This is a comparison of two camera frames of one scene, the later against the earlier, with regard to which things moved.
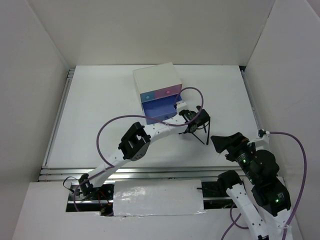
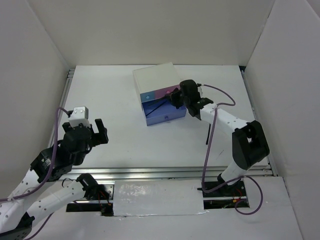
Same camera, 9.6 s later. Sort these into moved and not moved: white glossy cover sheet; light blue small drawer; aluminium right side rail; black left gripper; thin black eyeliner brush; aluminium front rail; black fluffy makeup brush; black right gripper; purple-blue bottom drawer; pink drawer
Moved: black left gripper; thin black eyeliner brush; black fluffy makeup brush; black right gripper
Not moved: purple-blue bottom drawer; light blue small drawer; aluminium right side rail; pink drawer; white glossy cover sheet; aluminium front rail
